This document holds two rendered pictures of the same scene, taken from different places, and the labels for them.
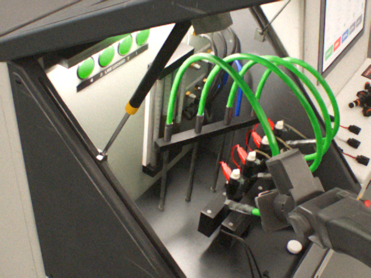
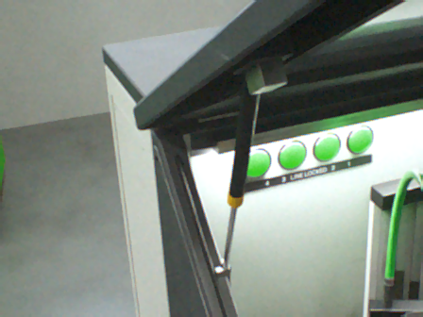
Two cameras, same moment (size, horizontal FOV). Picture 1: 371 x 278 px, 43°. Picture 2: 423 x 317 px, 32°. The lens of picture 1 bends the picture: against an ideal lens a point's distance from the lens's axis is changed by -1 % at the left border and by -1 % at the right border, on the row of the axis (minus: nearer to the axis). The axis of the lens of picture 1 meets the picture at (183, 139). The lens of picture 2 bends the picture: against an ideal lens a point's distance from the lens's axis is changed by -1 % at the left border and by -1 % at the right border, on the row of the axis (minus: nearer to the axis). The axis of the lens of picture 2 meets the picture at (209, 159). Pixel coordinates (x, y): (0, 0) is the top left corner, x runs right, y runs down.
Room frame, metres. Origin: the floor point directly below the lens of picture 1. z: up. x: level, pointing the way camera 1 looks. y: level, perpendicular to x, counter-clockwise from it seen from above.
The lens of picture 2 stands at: (-0.02, -0.38, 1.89)
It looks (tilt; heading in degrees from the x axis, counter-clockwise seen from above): 27 degrees down; 41
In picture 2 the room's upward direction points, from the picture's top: 4 degrees counter-clockwise
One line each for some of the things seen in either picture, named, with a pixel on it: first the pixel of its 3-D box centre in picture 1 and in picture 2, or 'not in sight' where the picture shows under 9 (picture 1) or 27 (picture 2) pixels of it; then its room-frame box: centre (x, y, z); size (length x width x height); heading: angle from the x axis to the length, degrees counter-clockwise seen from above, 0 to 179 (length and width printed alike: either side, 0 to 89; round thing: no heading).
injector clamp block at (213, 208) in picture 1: (244, 200); not in sight; (0.91, -0.19, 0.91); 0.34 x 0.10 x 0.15; 150
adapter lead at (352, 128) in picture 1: (342, 123); not in sight; (1.22, -0.50, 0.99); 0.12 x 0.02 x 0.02; 58
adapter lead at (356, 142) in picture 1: (341, 135); not in sight; (1.15, -0.48, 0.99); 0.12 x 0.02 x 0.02; 55
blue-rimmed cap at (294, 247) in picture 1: (294, 246); not in sight; (0.82, -0.34, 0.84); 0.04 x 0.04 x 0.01
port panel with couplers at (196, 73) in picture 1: (202, 58); not in sight; (1.15, -0.02, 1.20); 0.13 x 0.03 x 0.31; 150
